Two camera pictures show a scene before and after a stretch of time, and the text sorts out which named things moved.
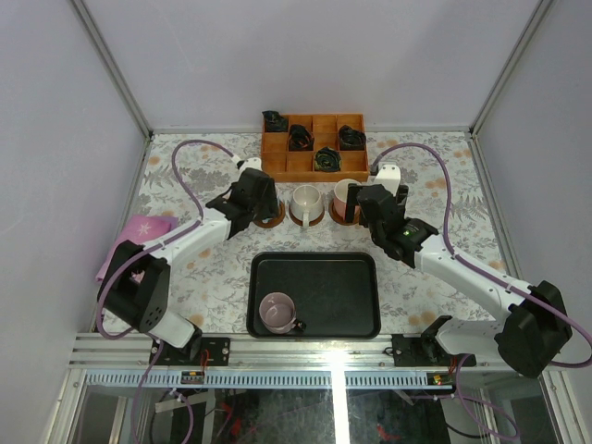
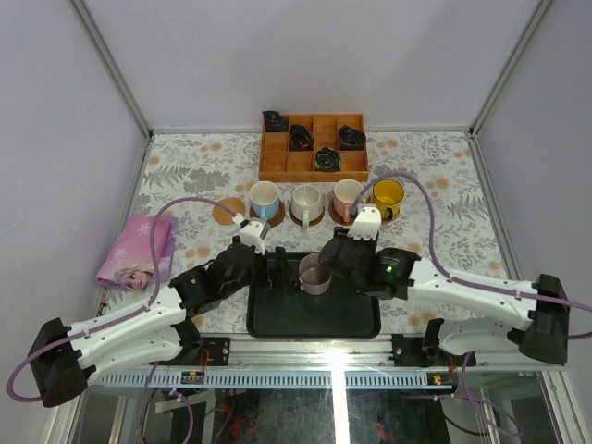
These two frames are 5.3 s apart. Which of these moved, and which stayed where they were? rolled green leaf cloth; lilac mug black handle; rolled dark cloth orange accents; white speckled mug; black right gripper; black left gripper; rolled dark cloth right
Moved: black right gripper; lilac mug black handle; black left gripper
Stayed: rolled dark cloth right; white speckled mug; rolled green leaf cloth; rolled dark cloth orange accents
